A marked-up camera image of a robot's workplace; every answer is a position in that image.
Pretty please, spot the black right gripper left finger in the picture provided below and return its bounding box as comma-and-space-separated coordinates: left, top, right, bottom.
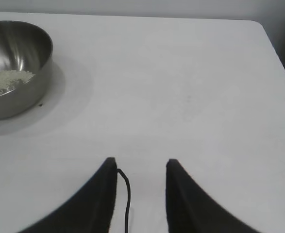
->
17, 157, 120, 233

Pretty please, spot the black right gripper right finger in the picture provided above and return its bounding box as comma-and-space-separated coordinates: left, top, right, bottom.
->
165, 158, 273, 233

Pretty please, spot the white uncooked rice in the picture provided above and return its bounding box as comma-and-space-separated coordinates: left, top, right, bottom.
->
0, 69, 35, 100

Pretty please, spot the thin black finger cable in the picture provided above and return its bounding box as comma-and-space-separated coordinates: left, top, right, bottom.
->
117, 168, 131, 233

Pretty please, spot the stainless steel mixing bowl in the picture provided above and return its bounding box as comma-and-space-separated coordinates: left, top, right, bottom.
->
0, 20, 54, 121

